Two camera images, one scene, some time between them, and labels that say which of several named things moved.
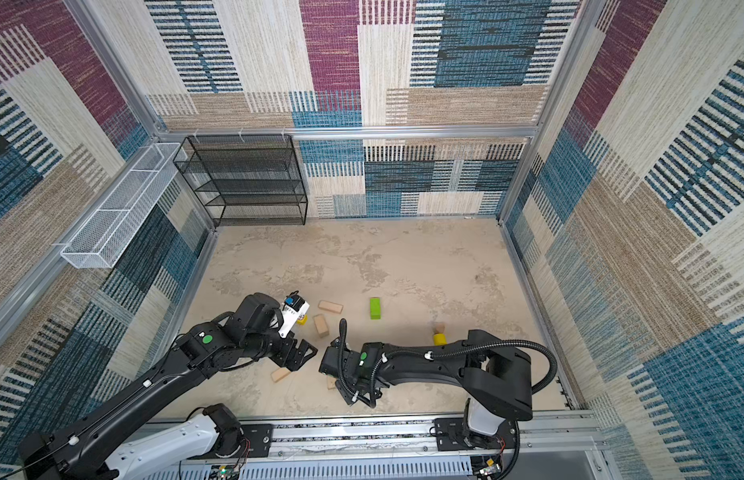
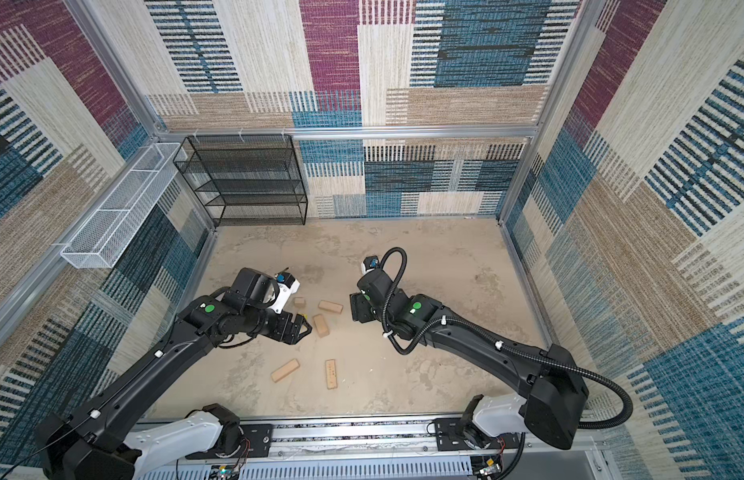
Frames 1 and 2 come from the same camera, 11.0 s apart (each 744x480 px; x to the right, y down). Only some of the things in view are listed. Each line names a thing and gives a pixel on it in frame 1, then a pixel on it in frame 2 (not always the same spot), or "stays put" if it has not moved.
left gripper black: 286,358 → 295,334
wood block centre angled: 321,325 stays put
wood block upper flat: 330,306 stays put
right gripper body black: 348,390 → 360,305
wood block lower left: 279,374 stays put
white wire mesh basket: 115,221 stays put
